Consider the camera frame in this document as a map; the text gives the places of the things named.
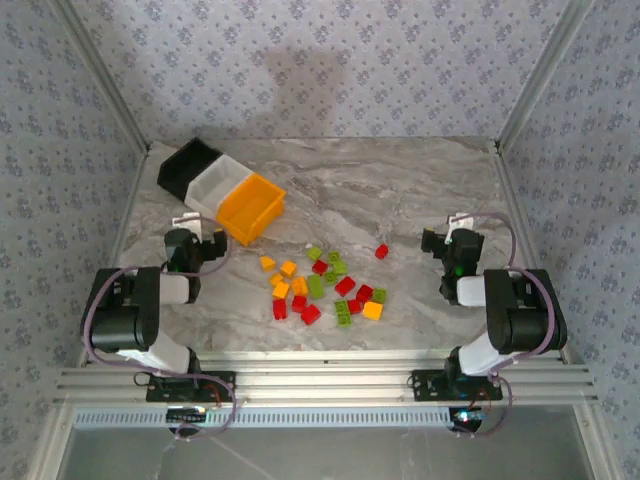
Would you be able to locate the aluminium frame leg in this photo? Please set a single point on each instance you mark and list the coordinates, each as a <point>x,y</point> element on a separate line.
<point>590,440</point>
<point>55,440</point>

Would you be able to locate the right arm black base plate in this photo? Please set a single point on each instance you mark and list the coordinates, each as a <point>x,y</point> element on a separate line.
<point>422,385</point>

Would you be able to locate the red lego brick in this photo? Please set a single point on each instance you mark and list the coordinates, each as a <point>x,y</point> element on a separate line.
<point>311,314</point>
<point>364,292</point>
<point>345,285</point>
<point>381,251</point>
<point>280,309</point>
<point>299,303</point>
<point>319,267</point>
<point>354,306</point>

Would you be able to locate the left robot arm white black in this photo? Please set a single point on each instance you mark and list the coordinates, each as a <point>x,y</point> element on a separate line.
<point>120,325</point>

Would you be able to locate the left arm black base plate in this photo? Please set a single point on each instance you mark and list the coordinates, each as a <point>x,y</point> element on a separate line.
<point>227,381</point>

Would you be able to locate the white plastic bin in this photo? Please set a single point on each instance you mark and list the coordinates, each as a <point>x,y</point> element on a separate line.
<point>215,182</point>

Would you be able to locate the aluminium corner post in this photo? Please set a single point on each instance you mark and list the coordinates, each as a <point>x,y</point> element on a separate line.
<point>542,75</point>
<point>103,75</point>

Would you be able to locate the yellow lego brick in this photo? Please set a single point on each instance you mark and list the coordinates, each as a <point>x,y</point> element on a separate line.
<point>299,286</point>
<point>288,268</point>
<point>276,279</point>
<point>267,263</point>
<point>281,289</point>
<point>372,310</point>

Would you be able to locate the orange plastic bin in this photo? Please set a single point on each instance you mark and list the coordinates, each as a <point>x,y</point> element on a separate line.
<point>250,210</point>

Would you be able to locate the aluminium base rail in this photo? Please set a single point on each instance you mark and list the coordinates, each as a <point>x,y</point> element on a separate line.
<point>325,380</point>

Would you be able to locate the aluminium side rail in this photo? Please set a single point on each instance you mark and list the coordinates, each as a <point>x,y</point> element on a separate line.
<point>129,202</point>
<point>517,200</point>

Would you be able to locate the black plastic bin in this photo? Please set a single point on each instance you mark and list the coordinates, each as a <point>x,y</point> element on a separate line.
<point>176,170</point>

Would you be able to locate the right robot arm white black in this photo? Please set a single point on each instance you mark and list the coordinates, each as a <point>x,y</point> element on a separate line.
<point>525,325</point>

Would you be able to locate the long green lego brick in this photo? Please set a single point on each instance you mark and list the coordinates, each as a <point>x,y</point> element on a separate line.
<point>315,286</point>

